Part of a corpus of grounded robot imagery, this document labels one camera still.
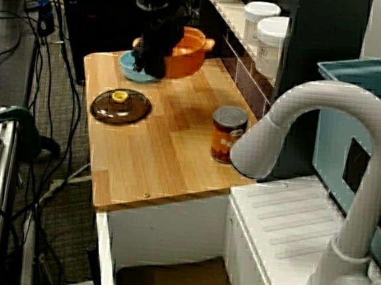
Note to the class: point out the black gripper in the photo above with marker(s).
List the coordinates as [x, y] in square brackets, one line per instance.
[160, 33]

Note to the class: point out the light blue bowl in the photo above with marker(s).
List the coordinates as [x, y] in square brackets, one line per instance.
[130, 72]

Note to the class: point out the brown glass lid yellow knob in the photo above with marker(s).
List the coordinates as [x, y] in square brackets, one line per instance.
[123, 113]

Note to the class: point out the black computer tower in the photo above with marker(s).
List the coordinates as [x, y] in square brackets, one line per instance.
[100, 24]

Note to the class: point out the dark tiled backsplash with ledge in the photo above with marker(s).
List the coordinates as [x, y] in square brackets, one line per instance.
[248, 87]

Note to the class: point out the orange beans can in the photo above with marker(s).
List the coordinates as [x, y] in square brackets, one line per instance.
[226, 135]

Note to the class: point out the white plastic lidded jar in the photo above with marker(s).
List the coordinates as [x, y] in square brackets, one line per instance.
[269, 42]
[262, 12]

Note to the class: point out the black plug with blue tape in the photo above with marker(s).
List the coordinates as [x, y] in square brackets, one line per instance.
[47, 20]

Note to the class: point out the dark grey upright panel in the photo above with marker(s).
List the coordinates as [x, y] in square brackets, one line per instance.
[319, 43]

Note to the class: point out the teal plastic bin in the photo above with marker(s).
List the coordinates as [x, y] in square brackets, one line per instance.
[330, 144]

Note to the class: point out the grey toy faucet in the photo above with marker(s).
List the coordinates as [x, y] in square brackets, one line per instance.
[348, 96]

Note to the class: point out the white sink unit with drainboard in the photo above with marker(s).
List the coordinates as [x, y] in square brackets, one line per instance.
[288, 211]

